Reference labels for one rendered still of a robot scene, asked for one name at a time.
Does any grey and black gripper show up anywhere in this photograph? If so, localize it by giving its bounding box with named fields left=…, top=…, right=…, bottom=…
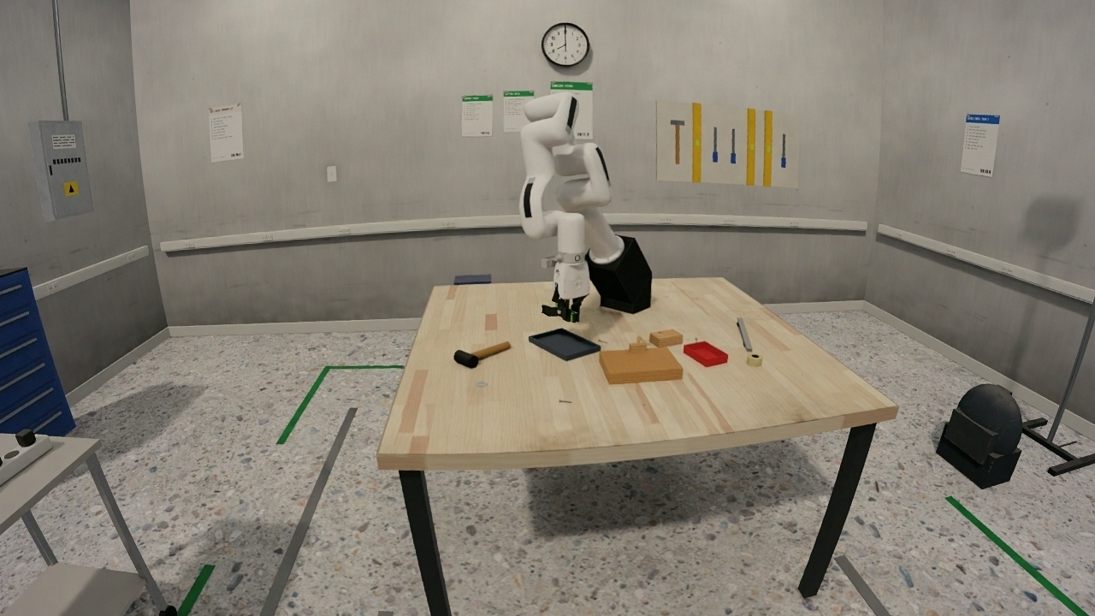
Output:
left=552, top=261, right=589, bottom=322

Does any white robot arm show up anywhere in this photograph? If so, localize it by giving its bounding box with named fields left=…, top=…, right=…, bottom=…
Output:
left=519, top=92, right=624, bottom=269

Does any grey long flat bar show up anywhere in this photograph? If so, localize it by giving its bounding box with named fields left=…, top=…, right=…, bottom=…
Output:
left=737, top=317, right=753, bottom=352

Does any red open tray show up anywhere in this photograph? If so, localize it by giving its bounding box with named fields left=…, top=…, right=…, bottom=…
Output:
left=684, top=341, right=728, bottom=368

